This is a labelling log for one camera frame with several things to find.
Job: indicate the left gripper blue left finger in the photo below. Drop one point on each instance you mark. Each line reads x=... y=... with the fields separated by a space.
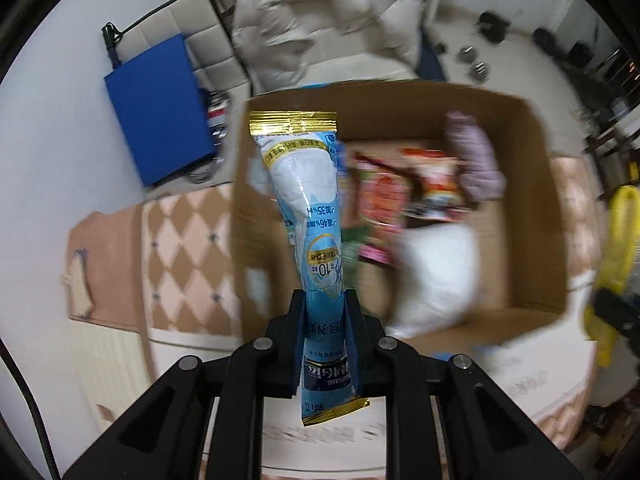
x=285 y=357

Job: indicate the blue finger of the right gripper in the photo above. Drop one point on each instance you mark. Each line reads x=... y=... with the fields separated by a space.
x=615 y=315

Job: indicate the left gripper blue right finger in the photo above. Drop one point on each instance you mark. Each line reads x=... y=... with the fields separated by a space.
x=362 y=333

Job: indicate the yellow silver scrub sponge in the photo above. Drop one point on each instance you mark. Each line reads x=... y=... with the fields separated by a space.
x=618 y=261

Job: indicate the white soft bag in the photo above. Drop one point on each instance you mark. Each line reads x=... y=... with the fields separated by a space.
x=438 y=274

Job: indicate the dark green snack packet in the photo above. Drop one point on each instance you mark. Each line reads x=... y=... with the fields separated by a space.
x=352 y=241

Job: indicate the red strawberry snack packet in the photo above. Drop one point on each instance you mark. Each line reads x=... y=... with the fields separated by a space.
x=383 y=195

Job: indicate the orange red snack packet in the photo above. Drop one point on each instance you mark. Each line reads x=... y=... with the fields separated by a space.
x=440 y=198

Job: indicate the blue stick sachet packet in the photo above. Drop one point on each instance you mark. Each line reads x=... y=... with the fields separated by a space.
x=299 y=152

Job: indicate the purple cloth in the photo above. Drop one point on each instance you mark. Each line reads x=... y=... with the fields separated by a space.
x=480 y=178

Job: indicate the open cardboard box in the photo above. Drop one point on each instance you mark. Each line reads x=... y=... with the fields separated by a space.
x=520 y=236

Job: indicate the checkered pink table mat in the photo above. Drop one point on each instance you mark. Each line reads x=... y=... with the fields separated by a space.
x=155 y=281

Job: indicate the blue folded mat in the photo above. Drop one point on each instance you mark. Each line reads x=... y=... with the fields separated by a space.
x=161 y=110

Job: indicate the chrome dumbbell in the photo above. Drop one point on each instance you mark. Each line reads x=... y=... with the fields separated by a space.
x=476 y=69

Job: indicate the white puffer jacket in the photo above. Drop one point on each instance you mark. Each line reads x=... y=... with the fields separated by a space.
x=292 y=43

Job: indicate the beige padded chair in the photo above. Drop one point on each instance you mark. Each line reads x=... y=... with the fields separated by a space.
x=208 y=45

